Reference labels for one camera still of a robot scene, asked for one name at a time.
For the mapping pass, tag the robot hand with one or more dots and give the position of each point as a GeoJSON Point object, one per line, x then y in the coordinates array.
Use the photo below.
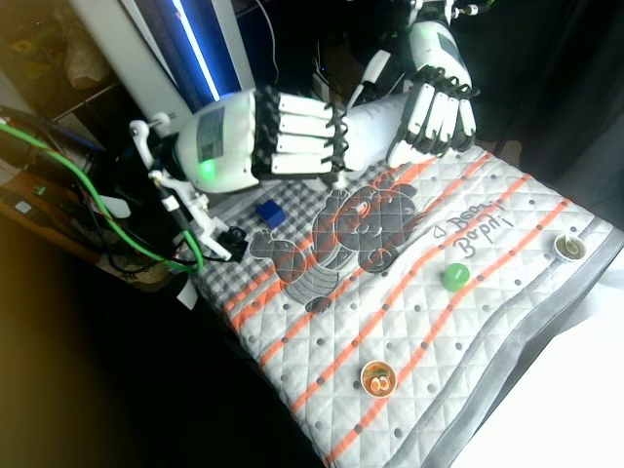
{"type": "Point", "coordinates": [229, 141]}
{"type": "Point", "coordinates": [439, 53]}

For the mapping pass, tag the blue toy block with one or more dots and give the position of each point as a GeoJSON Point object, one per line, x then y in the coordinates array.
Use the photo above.
{"type": "Point", "coordinates": [271, 212]}

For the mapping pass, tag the black backdrop cloth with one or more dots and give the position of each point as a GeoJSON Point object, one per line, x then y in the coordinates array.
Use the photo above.
{"type": "Point", "coordinates": [551, 83]}

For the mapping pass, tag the white column with blue light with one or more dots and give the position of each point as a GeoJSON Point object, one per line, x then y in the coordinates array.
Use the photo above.
{"type": "Point", "coordinates": [146, 44]}

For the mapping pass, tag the white paper tag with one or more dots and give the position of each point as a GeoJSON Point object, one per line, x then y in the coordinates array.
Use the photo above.
{"type": "Point", "coordinates": [187, 292]}

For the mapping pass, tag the green toy cup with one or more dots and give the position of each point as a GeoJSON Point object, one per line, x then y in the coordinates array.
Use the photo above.
{"type": "Point", "coordinates": [456, 277]}

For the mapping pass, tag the small bowl with green food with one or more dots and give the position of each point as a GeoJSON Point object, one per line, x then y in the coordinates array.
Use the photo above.
{"type": "Point", "coordinates": [569, 247]}

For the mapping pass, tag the quilt with printed bear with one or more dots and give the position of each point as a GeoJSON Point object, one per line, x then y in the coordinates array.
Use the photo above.
{"type": "Point", "coordinates": [419, 312]}

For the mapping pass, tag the small bowl with orange food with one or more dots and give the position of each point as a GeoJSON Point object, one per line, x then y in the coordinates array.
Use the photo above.
{"type": "Point", "coordinates": [378, 379]}

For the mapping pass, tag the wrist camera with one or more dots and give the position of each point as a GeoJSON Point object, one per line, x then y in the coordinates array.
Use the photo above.
{"type": "Point", "coordinates": [235, 242]}

